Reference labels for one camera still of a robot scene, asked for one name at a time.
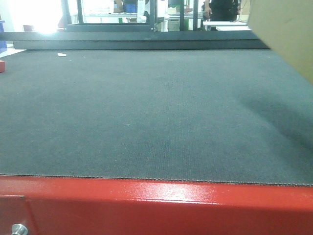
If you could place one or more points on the red conveyor frame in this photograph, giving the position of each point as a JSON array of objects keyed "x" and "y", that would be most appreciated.
[{"x": 82, "y": 206}]

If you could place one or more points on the silver bolt on frame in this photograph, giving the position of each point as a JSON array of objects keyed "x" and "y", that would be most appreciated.
[{"x": 19, "y": 229}]

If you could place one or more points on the black metal frame structure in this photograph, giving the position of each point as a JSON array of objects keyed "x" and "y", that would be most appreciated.
[{"x": 130, "y": 15}]

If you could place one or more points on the brown cardboard box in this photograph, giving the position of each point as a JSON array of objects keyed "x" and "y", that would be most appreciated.
[{"x": 286, "y": 26}]

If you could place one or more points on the white table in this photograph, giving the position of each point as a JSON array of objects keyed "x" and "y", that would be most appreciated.
[{"x": 225, "y": 26}]

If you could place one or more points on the blue bin at left edge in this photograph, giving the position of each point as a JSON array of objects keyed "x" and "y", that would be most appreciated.
[{"x": 3, "y": 43}]

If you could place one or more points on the red block at left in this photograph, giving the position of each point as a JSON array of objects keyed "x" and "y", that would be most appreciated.
[{"x": 2, "y": 66}]

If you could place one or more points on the person in black leaning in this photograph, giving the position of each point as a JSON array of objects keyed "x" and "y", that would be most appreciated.
[{"x": 221, "y": 10}]

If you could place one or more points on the black conveyor belt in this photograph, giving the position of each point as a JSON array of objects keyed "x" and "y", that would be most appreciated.
[{"x": 228, "y": 116}]

